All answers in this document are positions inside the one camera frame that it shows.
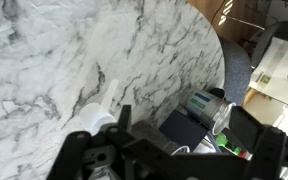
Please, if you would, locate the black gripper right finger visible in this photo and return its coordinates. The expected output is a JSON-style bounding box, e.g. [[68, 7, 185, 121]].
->
[[228, 105, 288, 180]]

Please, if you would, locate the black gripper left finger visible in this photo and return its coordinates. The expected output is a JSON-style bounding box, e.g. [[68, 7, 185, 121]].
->
[[46, 104, 133, 180]]

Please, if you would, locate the green bottle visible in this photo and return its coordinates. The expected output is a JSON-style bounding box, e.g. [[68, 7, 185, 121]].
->
[[214, 132, 253, 160]]

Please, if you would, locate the grey tin can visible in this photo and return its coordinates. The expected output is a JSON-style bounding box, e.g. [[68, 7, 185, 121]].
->
[[184, 89, 237, 137]]

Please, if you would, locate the white paper shopping bag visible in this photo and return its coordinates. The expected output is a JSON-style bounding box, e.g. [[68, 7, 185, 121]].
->
[[248, 35, 288, 109]]

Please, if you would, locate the dark blue cardboard box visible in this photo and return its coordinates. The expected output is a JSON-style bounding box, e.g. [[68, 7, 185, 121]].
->
[[158, 109, 211, 153]]

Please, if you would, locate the grey upholstered chair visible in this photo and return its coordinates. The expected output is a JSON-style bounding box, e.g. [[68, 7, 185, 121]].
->
[[218, 35, 253, 107]]

